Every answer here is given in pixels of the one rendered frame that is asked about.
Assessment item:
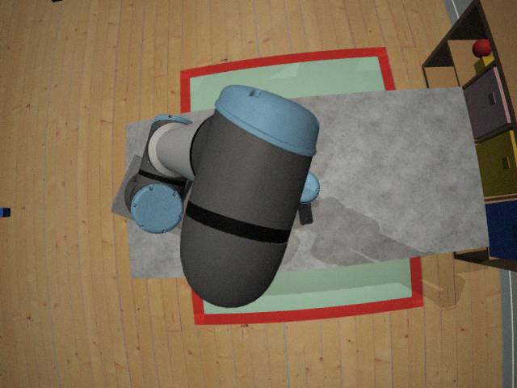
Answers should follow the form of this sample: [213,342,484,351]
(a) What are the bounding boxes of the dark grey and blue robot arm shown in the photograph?
[124,85,320,308]

